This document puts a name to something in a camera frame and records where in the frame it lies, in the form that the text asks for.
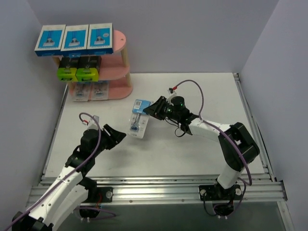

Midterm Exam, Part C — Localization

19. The black green razor box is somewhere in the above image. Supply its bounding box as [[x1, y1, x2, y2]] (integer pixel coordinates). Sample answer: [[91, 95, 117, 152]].
[[76, 56, 102, 82], [57, 57, 79, 82]]

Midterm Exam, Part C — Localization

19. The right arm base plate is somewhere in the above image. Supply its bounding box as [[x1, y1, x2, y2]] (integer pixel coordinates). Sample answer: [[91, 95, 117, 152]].
[[198, 184, 242, 201]]

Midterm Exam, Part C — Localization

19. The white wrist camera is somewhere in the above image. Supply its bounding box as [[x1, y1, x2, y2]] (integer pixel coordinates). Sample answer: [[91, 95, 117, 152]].
[[167, 88, 177, 100], [82, 116, 99, 130]]

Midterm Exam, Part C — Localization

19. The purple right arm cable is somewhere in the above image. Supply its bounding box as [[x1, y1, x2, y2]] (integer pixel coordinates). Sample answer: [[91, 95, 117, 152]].
[[172, 80, 253, 215]]

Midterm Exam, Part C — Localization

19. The white Gillette razor pack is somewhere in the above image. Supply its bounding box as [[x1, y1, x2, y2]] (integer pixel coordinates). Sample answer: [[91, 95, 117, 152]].
[[91, 81, 109, 101]]

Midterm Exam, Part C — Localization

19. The clear blister razor pack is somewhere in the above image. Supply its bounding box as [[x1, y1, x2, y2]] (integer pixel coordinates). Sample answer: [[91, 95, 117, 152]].
[[72, 82, 91, 102], [128, 99, 154, 139]]

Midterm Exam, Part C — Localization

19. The blue Harry's razor box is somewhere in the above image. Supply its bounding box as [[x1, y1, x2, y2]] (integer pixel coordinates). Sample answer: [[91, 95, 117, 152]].
[[87, 23, 114, 56], [61, 25, 89, 58], [34, 25, 66, 57]]

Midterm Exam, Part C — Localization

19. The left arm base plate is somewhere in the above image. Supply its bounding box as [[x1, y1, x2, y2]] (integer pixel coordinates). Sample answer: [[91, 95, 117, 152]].
[[94, 187, 114, 203]]

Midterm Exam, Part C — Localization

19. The aluminium rail frame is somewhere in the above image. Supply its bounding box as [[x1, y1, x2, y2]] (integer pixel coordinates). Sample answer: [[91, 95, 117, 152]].
[[27, 73, 294, 231]]

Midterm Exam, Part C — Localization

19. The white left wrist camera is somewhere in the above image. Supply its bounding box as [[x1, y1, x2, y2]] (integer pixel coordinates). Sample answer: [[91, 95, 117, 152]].
[[82, 116, 99, 130]]

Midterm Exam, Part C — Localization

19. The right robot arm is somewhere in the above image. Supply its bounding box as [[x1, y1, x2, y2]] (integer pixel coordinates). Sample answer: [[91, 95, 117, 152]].
[[143, 96, 260, 199]]

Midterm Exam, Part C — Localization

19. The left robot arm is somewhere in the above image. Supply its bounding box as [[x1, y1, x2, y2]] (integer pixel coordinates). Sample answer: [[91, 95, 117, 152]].
[[12, 125, 126, 231]]

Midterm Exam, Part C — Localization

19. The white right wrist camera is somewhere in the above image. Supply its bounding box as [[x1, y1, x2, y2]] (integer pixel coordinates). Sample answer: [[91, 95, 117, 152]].
[[167, 88, 177, 100]]

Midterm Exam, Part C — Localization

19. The pink three-tier shelf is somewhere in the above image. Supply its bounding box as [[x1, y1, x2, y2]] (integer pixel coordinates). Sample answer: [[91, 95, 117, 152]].
[[55, 28, 132, 100]]

